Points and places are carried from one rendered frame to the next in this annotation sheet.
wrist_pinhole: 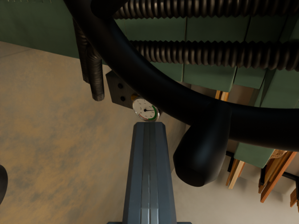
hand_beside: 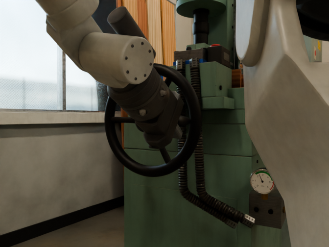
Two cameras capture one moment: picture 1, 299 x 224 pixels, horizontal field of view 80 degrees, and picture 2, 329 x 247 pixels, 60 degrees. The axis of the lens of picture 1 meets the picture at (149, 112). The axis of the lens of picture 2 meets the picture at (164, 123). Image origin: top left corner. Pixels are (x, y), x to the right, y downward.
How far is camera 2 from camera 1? 62 cm
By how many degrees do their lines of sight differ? 76
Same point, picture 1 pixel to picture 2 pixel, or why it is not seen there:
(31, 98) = not seen: outside the picture
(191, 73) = (243, 149)
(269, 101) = (217, 105)
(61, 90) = not seen: outside the picture
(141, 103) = (257, 184)
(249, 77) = (238, 116)
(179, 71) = (243, 159)
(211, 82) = (246, 136)
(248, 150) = not seen: hidden behind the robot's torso
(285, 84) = (209, 103)
